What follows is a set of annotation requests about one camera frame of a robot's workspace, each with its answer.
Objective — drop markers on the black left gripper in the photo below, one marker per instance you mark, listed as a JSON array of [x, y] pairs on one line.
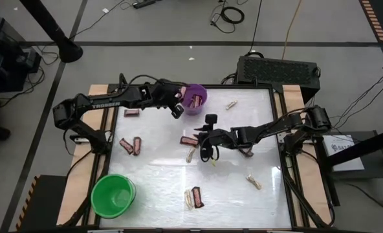
[[164, 94]]

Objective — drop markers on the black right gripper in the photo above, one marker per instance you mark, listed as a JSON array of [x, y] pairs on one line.
[[220, 137]]

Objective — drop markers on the white candy bar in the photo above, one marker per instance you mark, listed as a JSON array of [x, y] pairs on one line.
[[213, 161], [253, 182], [188, 199], [231, 104], [190, 155]]

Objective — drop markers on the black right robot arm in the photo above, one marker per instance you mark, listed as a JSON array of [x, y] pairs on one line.
[[275, 127]]

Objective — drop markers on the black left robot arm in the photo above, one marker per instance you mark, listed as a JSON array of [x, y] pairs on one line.
[[107, 102]]

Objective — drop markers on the purple halloween bucket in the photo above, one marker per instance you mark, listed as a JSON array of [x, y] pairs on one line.
[[191, 110]]

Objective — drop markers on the black power strip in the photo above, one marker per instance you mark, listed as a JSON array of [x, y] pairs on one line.
[[143, 4]]

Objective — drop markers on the black mesh-top computer box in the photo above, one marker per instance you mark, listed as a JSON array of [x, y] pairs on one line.
[[275, 71]]

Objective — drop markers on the light wooden table panel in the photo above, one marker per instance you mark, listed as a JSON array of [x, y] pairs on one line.
[[81, 181], [311, 181]]

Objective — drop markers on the green plastic bucket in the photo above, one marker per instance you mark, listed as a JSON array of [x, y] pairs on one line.
[[112, 195]]

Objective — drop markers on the white printed paper sheet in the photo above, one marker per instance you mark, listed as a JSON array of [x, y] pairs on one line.
[[343, 155]]

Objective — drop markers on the black round-foot stand pole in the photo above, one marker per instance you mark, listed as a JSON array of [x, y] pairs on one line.
[[54, 32]]

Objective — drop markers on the black slanted stand beam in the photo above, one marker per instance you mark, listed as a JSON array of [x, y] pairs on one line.
[[366, 145]]

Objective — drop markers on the dark grey side platform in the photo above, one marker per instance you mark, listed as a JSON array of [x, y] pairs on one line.
[[379, 181]]

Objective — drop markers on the black mat orange striped edge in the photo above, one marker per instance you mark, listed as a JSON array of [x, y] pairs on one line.
[[377, 19], [42, 204]]

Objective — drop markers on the black floor equipment stack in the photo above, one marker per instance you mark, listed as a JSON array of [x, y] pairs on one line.
[[4, 64]]

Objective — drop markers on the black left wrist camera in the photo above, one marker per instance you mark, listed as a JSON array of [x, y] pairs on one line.
[[177, 111]]

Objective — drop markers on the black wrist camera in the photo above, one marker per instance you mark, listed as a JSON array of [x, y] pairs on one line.
[[211, 119], [177, 111]]

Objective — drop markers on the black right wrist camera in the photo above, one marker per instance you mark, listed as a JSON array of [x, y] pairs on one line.
[[211, 119]]

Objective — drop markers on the black metal table frame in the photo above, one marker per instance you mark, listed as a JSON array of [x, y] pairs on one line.
[[243, 86]]

